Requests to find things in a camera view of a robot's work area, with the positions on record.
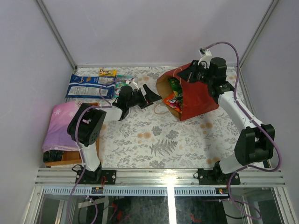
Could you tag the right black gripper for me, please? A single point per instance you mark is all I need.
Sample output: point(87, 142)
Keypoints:
point(185, 73)

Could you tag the wooden organizer tray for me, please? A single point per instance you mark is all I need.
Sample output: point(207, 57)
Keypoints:
point(59, 158)

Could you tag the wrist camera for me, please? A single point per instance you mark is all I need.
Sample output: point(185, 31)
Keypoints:
point(206, 57)
point(132, 83)

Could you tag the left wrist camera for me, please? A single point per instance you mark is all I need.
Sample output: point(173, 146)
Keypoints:
point(132, 83)

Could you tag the green snack bag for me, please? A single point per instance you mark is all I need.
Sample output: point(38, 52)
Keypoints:
point(176, 87)

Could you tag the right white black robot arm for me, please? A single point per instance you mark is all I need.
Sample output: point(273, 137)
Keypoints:
point(256, 140)

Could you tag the white slotted cable duct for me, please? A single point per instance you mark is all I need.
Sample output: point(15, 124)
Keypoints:
point(135, 191)

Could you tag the yellow M&M's candy pack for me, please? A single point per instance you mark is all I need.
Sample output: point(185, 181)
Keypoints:
point(107, 73)

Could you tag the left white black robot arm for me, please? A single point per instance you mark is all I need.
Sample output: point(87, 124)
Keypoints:
point(87, 123)

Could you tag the pink folded cloth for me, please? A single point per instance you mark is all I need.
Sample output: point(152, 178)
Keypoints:
point(57, 137)

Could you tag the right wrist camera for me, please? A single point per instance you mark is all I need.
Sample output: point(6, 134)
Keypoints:
point(206, 57)

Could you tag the green Fox's candy bag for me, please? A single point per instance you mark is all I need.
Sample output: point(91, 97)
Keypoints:
point(120, 82)

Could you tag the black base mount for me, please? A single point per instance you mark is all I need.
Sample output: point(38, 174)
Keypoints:
point(105, 177)
point(211, 177)

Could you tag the aluminium front rail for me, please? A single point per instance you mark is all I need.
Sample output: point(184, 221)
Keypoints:
point(143, 177)

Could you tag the floral table mat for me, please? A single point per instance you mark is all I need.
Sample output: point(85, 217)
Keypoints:
point(154, 138)

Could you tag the orange candy bag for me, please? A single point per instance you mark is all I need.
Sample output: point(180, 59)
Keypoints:
point(175, 102)

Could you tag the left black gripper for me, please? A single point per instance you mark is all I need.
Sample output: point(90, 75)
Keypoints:
point(144, 101)

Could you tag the blue chips bag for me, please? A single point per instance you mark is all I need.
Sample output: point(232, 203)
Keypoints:
point(91, 87)

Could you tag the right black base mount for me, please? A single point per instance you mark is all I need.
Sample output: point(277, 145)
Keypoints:
point(211, 177)

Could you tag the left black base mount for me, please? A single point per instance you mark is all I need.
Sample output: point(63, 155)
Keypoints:
point(105, 177)

